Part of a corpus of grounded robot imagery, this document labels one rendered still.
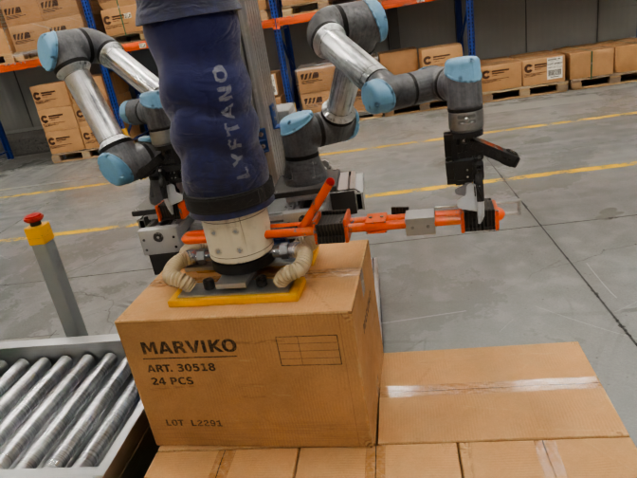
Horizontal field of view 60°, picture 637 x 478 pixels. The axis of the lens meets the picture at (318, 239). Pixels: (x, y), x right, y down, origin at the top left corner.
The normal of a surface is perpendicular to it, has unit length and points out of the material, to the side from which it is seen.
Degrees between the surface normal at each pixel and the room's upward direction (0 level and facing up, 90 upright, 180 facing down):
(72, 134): 86
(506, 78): 91
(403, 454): 0
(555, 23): 90
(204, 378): 90
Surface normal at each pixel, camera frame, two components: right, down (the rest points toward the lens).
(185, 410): -0.18, 0.40
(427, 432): -0.15, -0.92
